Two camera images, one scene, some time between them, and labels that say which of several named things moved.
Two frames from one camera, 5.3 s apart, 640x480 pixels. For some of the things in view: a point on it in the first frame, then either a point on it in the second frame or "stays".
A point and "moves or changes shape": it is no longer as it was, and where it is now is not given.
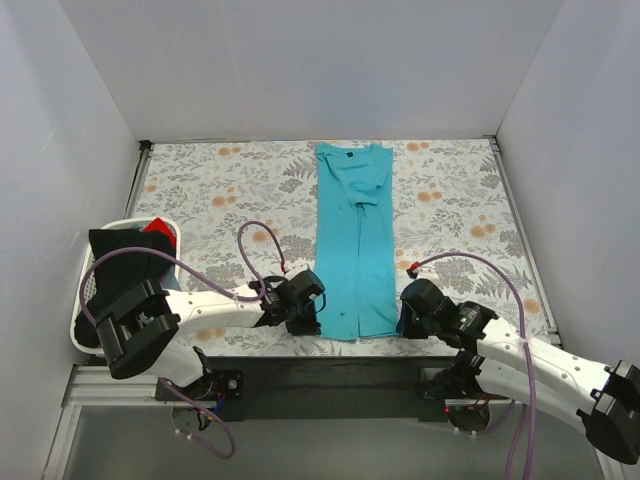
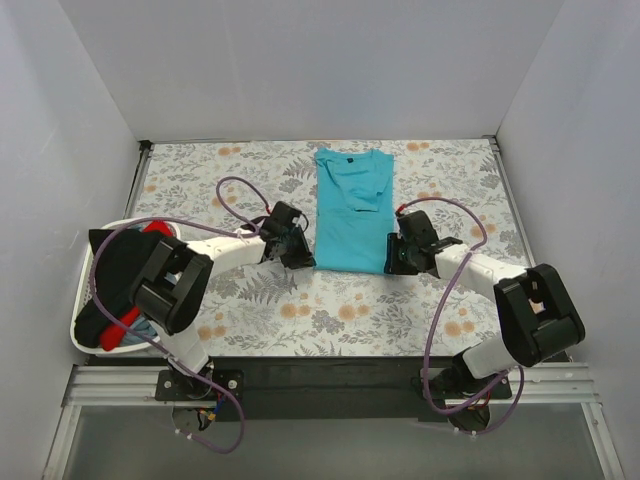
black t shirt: (117, 274) stays
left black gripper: (304, 325) to (298, 252)
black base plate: (317, 388) stays
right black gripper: (407, 325) to (396, 256)
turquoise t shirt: (356, 239) moves or changes shape
